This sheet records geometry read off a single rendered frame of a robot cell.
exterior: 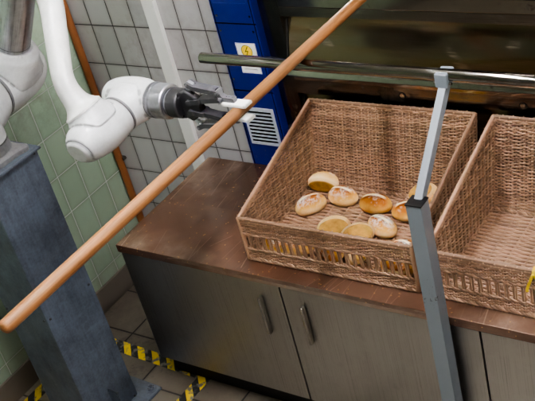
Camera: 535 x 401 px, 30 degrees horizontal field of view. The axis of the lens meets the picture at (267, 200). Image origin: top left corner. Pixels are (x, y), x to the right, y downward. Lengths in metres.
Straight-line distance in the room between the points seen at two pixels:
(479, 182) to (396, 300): 0.40
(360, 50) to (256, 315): 0.83
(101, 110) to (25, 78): 0.55
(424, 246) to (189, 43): 1.26
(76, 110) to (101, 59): 1.18
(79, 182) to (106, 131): 1.30
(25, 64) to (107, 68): 0.73
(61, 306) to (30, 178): 0.43
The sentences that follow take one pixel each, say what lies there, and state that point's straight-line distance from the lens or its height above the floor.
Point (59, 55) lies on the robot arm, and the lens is 2.45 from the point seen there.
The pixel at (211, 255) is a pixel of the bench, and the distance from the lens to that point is 2.96.
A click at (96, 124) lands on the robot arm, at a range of 2.41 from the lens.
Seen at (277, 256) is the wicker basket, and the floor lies 0.61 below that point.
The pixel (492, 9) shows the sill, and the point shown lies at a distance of 2.68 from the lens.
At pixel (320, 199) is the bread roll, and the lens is 2.98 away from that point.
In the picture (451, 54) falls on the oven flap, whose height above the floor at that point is 1.01.
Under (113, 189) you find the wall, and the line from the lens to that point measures 3.83.
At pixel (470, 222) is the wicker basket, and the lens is 2.74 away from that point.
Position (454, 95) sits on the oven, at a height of 0.89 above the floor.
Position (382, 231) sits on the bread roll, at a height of 0.62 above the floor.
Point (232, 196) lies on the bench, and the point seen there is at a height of 0.58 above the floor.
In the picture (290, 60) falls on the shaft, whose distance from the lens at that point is 2.49.
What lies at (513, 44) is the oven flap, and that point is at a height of 1.05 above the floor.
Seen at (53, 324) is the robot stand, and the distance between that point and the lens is 3.12.
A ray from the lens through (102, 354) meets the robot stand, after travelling 3.30.
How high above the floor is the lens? 2.24
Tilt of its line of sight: 32 degrees down
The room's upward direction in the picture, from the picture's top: 15 degrees counter-clockwise
